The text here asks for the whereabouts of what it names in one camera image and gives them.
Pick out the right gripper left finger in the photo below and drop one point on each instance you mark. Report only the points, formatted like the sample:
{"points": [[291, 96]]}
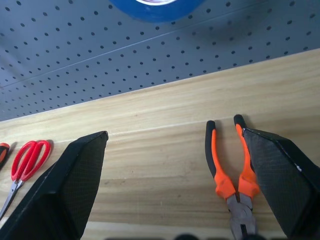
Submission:
{"points": [[62, 200]]}

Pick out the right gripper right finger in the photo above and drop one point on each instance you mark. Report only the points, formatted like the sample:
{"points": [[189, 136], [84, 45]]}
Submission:
{"points": [[287, 187]]}

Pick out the grey pegboard panel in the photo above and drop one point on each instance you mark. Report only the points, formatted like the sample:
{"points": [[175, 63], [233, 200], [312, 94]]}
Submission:
{"points": [[75, 62]]}

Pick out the large blue tape roll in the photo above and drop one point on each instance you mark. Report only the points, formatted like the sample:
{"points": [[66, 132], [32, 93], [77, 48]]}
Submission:
{"points": [[155, 13]]}

